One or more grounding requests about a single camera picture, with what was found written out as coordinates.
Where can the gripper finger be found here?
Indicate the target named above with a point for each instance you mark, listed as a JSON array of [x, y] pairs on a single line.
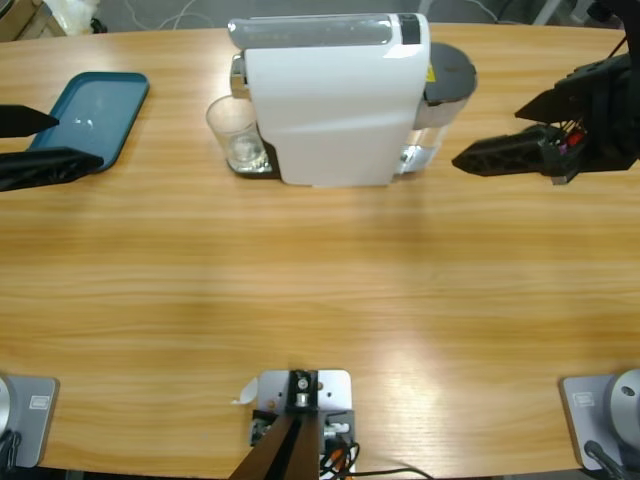
[[50, 167], [25, 121]]

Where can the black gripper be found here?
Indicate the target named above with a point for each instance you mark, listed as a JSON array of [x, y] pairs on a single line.
[[612, 125]]

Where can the clear glass cup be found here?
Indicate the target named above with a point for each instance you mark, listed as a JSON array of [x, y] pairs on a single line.
[[235, 125]]

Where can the white capsule coffee machine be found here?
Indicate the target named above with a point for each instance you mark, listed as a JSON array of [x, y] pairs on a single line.
[[330, 110]]

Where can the dark robot arm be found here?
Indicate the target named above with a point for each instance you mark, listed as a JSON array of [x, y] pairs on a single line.
[[607, 7]]

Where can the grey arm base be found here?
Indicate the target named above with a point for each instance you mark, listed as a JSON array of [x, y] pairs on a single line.
[[35, 420], [595, 415]]

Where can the purple coffee capsule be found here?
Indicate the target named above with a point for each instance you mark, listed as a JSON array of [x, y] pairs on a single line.
[[565, 148]]

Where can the black capsule holder with rods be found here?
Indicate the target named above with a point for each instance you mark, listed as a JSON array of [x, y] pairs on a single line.
[[559, 136]]

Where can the teal rectangular tray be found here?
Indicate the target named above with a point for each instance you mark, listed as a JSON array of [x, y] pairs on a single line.
[[105, 105]]

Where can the cardboard box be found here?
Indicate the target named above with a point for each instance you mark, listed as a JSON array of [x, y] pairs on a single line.
[[22, 20]]

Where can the white plastic bag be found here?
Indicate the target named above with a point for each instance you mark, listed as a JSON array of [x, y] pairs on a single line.
[[75, 15]]

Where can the white paper tag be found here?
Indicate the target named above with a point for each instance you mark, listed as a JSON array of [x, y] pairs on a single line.
[[247, 392]]

